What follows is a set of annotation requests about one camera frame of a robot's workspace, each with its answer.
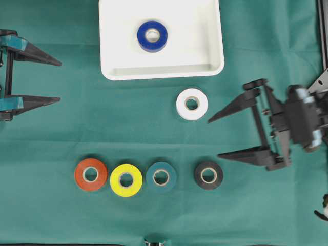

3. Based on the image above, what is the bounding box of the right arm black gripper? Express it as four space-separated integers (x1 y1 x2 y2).
208 78 322 171

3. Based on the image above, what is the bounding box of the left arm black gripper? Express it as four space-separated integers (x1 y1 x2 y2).
1 29 62 121

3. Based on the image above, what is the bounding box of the green tape roll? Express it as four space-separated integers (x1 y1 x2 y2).
146 161 177 194

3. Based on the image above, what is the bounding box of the blue tape roll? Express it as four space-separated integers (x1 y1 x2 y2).
137 20 168 53

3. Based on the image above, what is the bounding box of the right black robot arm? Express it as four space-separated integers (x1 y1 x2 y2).
208 78 327 171

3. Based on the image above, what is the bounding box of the white tape roll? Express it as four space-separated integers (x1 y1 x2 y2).
176 88 208 121

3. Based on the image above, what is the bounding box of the black tape roll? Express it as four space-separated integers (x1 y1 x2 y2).
194 161 223 190

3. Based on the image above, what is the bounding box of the white plastic case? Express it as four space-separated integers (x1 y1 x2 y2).
98 1 224 80

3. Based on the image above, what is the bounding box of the red tape roll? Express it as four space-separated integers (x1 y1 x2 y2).
74 158 108 191

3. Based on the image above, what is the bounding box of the yellow tape roll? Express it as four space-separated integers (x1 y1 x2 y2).
110 163 143 197

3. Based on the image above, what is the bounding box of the green table cloth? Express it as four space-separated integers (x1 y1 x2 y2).
1 1 327 245

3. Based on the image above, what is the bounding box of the black white cable connector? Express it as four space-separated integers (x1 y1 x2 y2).
314 193 328 222

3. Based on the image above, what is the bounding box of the bottom metal camera mount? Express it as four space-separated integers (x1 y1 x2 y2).
144 238 166 246

